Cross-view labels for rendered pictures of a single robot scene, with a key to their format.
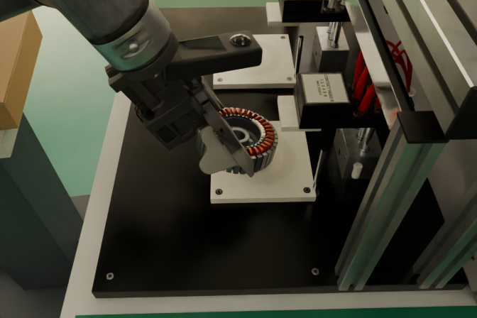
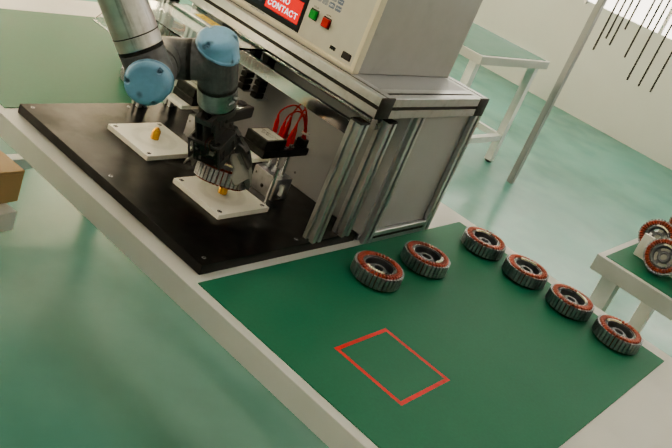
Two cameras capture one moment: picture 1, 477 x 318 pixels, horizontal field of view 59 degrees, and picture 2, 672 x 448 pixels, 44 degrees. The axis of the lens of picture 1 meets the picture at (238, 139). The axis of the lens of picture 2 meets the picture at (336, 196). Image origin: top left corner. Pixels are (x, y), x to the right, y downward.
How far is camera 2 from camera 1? 1.37 m
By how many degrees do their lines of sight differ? 52
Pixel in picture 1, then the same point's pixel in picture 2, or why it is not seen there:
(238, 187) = (226, 207)
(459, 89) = (377, 101)
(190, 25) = (73, 117)
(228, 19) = (99, 113)
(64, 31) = not seen: outside the picture
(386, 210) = (346, 166)
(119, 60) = (225, 106)
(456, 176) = not seen: hidden behind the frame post
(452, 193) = not seen: hidden behind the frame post
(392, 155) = (348, 137)
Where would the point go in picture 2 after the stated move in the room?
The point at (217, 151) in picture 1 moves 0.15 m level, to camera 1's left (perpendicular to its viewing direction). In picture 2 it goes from (239, 169) to (180, 174)
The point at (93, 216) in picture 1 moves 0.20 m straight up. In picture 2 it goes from (147, 241) to (178, 147)
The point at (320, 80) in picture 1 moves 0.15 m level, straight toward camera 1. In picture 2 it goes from (262, 130) to (296, 165)
